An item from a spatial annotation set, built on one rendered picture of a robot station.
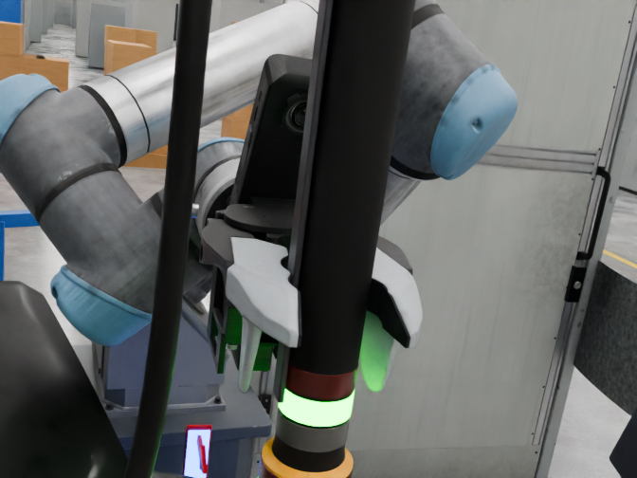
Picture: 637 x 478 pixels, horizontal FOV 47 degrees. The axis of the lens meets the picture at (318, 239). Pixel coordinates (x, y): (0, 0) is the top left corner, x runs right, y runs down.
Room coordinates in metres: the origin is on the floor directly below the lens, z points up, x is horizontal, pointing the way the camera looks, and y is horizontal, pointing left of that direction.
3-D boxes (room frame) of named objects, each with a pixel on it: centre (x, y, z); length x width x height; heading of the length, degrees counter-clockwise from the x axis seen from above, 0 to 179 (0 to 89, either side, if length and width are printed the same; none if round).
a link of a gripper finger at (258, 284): (0.30, 0.02, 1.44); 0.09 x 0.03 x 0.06; 7
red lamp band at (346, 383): (0.30, -0.01, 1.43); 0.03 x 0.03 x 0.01
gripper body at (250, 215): (0.40, 0.02, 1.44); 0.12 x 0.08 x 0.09; 17
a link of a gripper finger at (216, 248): (0.34, 0.03, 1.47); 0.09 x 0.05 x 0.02; 7
